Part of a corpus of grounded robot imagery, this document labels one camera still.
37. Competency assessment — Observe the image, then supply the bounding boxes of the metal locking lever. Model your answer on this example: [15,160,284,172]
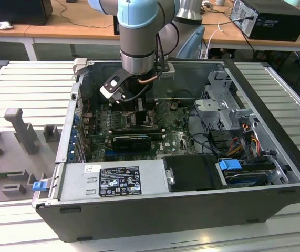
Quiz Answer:
[120,103,130,123]

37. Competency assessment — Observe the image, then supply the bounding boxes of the RAM slot white latches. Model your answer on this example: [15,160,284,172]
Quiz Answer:
[109,132,165,137]
[109,127,165,131]
[109,104,158,108]

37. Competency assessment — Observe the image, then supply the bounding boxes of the RAM slot black latches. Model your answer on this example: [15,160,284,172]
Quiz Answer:
[109,135,165,139]
[109,107,158,111]
[109,130,165,133]

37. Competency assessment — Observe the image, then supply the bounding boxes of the CPU socket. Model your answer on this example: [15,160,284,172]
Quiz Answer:
[125,109,159,130]

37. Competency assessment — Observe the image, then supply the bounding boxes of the grey plastic case latch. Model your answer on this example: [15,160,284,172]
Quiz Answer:
[73,58,88,77]

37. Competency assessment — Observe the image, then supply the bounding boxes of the black graphics card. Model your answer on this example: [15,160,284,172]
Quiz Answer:
[112,135,152,152]

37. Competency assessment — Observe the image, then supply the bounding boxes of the small black box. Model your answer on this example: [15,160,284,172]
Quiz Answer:
[112,15,121,36]

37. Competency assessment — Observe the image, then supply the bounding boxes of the green motherboard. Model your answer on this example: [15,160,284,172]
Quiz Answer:
[80,101,211,162]

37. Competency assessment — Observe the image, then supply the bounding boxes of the grey metal drive cage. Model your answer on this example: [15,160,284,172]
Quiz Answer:
[193,70,257,132]

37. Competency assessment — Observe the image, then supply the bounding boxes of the wooden desk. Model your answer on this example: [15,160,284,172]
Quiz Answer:
[202,0,300,53]
[0,0,211,62]

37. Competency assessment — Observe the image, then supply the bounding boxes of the black plastic shroud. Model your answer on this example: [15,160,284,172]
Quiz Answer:
[162,154,231,192]

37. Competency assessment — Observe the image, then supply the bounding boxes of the grey power supply unit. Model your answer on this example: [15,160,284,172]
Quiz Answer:
[47,159,172,204]

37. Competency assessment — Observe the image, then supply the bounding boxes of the blue disk carrier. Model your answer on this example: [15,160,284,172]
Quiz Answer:
[218,158,275,187]

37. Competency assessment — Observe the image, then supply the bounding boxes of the grey parts rack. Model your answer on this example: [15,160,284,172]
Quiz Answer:
[0,107,64,204]

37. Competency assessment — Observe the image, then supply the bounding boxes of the black PC case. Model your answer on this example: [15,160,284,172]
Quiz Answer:
[31,58,300,244]

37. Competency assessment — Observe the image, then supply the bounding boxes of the blue plastic case latch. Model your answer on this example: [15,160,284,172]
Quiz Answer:
[33,181,47,192]

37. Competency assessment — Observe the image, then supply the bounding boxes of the large black box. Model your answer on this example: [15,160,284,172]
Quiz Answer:
[0,0,53,26]

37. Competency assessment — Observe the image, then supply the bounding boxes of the silver hard disk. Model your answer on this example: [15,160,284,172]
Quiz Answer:
[224,170,270,188]

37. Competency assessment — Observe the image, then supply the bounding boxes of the black computer tower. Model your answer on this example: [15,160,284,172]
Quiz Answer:
[230,0,300,43]

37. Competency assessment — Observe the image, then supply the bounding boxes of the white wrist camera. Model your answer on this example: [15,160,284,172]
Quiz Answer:
[99,75,126,105]

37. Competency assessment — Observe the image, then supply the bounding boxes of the black wire brown plug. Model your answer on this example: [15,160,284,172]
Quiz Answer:
[169,90,195,110]

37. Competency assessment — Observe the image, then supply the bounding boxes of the red black wire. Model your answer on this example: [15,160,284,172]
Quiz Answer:
[76,96,94,118]

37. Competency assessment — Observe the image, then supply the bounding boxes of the white cable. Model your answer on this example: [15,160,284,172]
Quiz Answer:
[206,22,225,60]

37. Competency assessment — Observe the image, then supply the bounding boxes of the yellow red wire bundle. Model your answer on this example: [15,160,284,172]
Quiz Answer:
[227,131,261,158]

